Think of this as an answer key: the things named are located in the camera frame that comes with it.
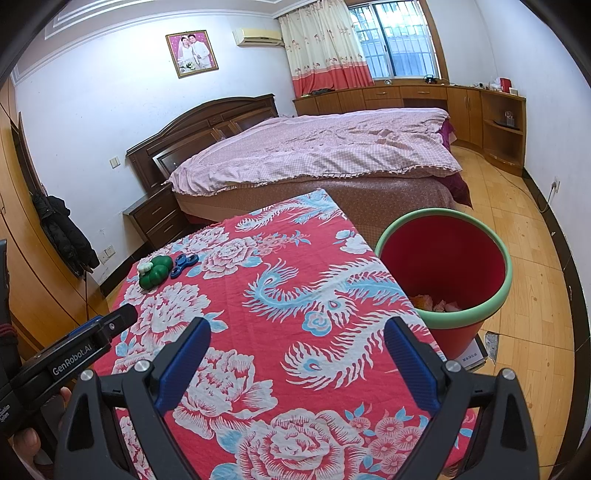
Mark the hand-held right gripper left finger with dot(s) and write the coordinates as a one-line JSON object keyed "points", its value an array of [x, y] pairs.
{"points": [[182, 355]]}

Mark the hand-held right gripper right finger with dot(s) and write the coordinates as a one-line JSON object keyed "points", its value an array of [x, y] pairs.
{"points": [[413, 360]]}

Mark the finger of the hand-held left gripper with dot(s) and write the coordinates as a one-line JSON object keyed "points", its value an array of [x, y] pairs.
{"points": [[117, 321]]}

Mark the large white tissue wad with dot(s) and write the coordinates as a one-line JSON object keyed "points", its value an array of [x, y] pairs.
{"points": [[445, 306]]}

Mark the red bin with green rim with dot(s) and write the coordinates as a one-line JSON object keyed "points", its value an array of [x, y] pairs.
{"points": [[438, 258]]}

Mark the person's left hand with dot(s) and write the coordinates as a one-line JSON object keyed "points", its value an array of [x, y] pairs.
{"points": [[25, 445]]}

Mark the flat white cardboard box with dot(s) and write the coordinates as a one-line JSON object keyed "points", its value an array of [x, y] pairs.
{"points": [[473, 355]]}

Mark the green pumpkin toy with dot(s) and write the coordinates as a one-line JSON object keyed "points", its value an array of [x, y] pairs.
{"points": [[157, 272]]}

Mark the red floral tablecloth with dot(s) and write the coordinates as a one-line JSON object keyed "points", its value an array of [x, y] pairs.
{"points": [[258, 323]]}

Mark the blue fidget spinner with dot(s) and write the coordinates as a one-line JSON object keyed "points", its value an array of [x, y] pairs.
{"points": [[183, 265]]}

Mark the dark hanging jacket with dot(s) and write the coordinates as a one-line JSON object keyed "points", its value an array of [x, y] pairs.
{"points": [[64, 230]]}

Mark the dark wooden nightstand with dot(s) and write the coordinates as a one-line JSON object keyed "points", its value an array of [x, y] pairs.
{"points": [[157, 221]]}

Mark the wooden wardrobe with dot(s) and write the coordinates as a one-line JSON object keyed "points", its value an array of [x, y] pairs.
{"points": [[18, 207]]}

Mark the maroon bed sheet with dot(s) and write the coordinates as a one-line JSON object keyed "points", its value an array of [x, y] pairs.
{"points": [[457, 180]]}

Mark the dark wooden headboard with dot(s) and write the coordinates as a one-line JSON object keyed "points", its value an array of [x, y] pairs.
{"points": [[194, 124]]}

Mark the pink checkered quilt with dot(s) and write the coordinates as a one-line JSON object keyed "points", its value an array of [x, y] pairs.
{"points": [[323, 147]]}

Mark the wooden corner shelf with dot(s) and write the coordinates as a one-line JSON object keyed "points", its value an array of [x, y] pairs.
{"points": [[503, 143]]}

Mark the glass jar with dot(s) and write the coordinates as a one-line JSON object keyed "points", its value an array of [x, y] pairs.
{"points": [[509, 119]]}

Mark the long wooden cabinet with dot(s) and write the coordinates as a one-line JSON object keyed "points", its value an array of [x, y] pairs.
{"points": [[369, 97]]}

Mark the red cup on cabinet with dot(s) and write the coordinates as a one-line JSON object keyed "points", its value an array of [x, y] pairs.
{"points": [[505, 85]]}

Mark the barred window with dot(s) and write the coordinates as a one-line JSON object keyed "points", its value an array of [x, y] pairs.
{"points": [[397, 37]]}

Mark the cream and red curtain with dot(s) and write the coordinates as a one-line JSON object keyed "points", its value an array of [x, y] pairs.
{"points": [[323, 46]]}

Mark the low wall socket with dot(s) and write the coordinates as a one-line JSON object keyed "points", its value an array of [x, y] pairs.
{"points": [[109, 254]]}

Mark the framed wall photo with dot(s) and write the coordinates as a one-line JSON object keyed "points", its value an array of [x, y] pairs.
{"points": [[191, 53]]}

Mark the wall air conditioner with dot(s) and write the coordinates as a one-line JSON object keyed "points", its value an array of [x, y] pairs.
{"points": [[258, 37]]}

